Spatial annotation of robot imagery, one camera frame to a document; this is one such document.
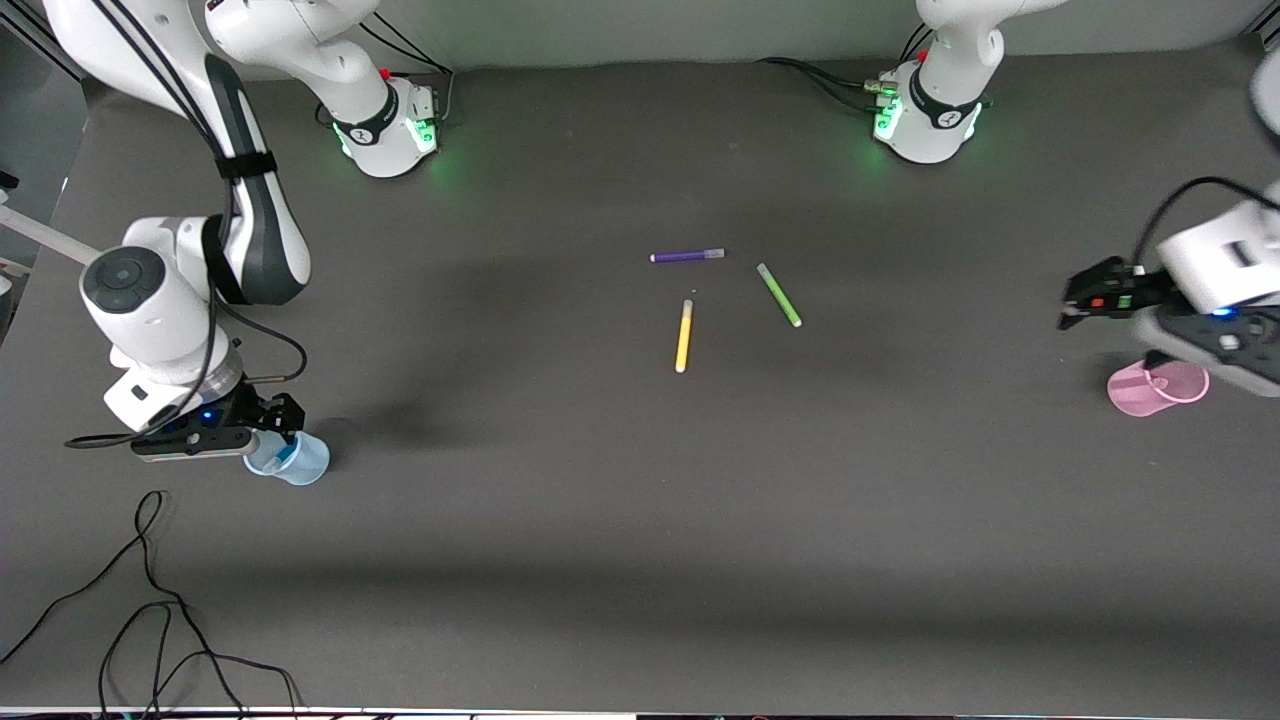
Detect light blue plastic cup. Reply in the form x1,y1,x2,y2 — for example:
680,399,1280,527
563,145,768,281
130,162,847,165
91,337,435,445
243,430,331,487

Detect pink plastic cup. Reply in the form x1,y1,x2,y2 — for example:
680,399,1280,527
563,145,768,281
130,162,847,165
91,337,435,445
1107,358,1211,418

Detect white desk lamp stand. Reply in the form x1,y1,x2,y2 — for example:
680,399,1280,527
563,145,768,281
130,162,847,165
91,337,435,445
0,205,101,266

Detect green marker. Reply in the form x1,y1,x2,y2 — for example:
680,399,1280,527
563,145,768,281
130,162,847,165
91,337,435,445
756,262,803,329

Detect thin black loose cable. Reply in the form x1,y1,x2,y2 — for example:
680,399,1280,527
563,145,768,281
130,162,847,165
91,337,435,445
0,489,303,719

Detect black left arm base cables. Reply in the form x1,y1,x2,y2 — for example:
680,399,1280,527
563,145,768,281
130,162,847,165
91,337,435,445
753,22,936,113

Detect black arm base cables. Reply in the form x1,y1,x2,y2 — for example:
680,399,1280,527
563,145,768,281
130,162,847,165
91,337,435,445
315,15,457,131
753,22,936,113

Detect black right arm base cables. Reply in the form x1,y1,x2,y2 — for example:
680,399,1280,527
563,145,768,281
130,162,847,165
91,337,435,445
315,15,457,131

